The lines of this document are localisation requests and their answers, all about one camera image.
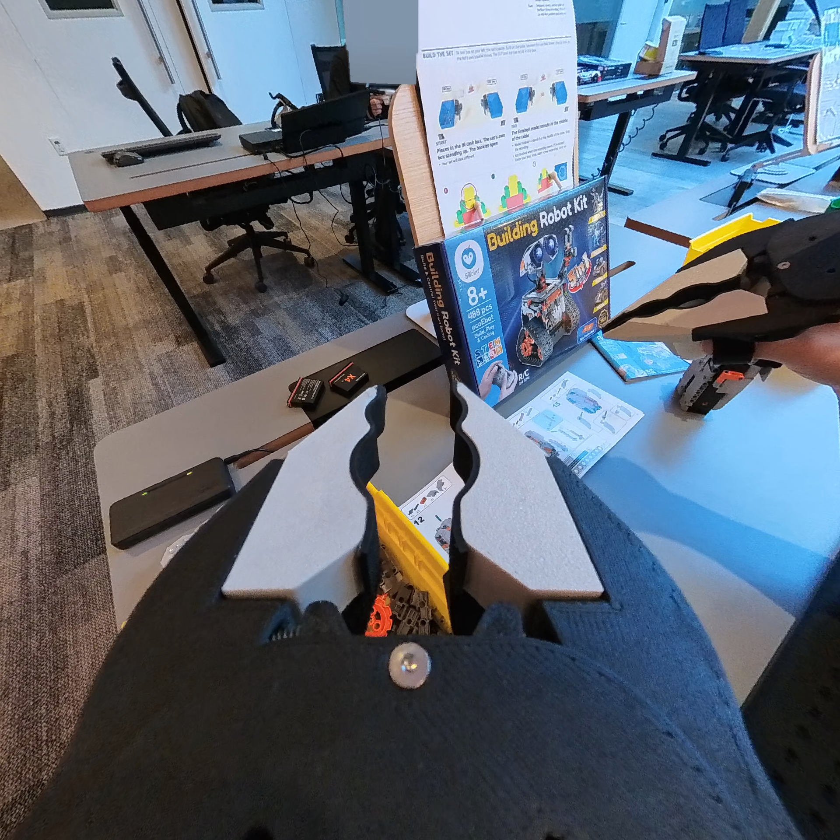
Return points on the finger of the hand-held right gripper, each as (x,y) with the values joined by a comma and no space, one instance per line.
(709,272)
(722,318)

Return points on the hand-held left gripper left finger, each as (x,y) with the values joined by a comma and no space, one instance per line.
(295,525)

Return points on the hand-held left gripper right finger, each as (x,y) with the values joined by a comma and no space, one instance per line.
(525,525)

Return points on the yellow plastic bin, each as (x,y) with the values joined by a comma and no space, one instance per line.
(407,535)

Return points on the pile of small building parts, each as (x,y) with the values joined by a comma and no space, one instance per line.
(403,604)

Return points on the grey desk with brown edge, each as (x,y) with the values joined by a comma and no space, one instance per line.
(669,223)

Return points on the black desk pad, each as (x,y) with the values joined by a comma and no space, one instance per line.
(394,361)

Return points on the long desk with chairs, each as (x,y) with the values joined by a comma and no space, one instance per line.
(748,65)

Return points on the wooden desk with black legs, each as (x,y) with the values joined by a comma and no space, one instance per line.
(197,174)

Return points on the person's right hand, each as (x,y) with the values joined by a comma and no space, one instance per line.
(810,354)

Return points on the yellow bin with clear bags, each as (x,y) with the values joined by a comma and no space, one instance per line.
(728,236)

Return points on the dark grey motor assembly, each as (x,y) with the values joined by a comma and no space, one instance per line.
(699,394)

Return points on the blue instruction booklet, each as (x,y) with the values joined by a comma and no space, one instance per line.
(640,358)

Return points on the printed instruction sheet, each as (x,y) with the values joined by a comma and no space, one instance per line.
(577,420)

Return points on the white control hub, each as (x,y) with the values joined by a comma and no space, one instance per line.
(176,548)

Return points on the black charger box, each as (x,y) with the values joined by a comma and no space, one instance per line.
(170,502)

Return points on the black battery with grey label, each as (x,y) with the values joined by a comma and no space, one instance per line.
(305,392)

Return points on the black battery with orange mark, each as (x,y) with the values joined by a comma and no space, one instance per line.
(349,379)

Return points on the blue cardboard kit box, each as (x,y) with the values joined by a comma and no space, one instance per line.
(525,295)

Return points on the black car model box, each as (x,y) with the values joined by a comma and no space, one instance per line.
(604,69)

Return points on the open cardboard box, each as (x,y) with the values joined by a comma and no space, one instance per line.
(663,46)

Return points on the white flat pad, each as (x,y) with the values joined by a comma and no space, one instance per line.
(423,315)

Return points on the white printed board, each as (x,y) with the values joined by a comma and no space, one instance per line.
(499,111)

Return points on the black office chair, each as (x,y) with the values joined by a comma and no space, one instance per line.
(326,72)
(256,243)

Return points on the black perforated block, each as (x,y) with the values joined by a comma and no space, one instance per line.
(800,722)

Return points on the black keyboard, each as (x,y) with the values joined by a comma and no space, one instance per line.
(164,144)

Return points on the black laptop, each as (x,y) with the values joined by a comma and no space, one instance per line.
(321,121)

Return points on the black backpack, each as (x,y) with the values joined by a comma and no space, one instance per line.
(203,111)

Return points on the black monitor stand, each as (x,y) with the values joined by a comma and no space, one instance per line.
(138,98)

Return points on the white phone booth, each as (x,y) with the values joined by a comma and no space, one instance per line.
(98,39)

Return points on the wooden shelf frame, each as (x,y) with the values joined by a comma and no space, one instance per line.
(410,170)

